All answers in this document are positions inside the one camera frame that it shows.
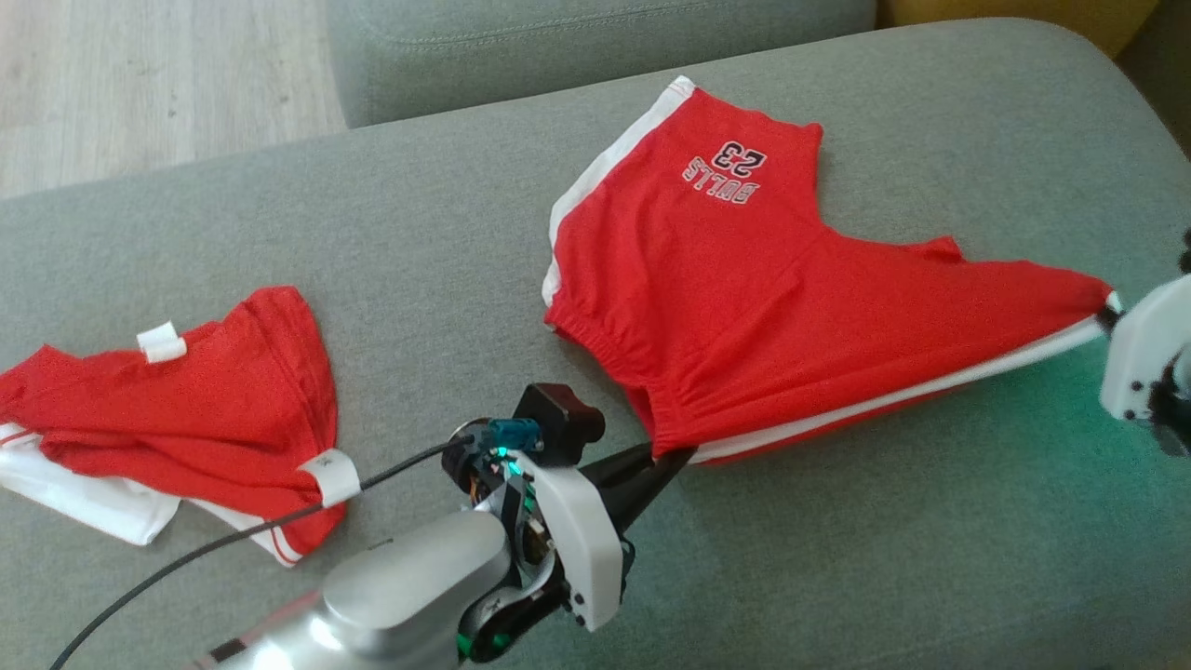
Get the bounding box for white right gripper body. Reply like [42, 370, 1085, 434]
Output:
[1101, 276, 1191, 457]

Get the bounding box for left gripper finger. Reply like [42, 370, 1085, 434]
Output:
[584, 445, 694, 494]
[605, 451, 694, 536]

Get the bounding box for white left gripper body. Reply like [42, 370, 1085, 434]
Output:
[445, 435, 638, 636]

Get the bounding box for red Bulls shorts white stripes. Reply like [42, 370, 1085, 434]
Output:
[542, 76, 1122, 466]

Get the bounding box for red Bulls jersey white sleeves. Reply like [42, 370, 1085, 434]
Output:
[0, 286, 362, 567]

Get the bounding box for large grey sofa seat cushion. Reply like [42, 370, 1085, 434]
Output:
[0, 17, 1191, 670]

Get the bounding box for yellow sofa backrest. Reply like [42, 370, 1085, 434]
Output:
[879, 0, 1159, 57]

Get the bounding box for small grey sofa seat cushion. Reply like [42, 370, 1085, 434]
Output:
[326, 0, 877, 129]

